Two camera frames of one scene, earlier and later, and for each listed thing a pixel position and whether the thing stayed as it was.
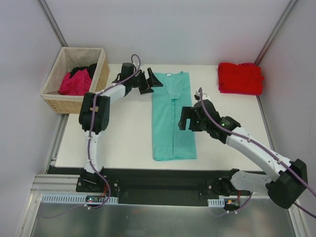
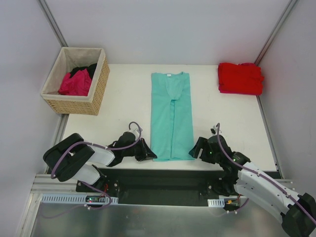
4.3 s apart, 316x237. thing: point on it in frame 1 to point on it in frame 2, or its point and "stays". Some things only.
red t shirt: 245,78 stays
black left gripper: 143,82 to 142,150
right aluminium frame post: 276,31 stays
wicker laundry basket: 76,71 stays
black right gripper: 191,118 to 201,150
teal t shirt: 168,141 stays
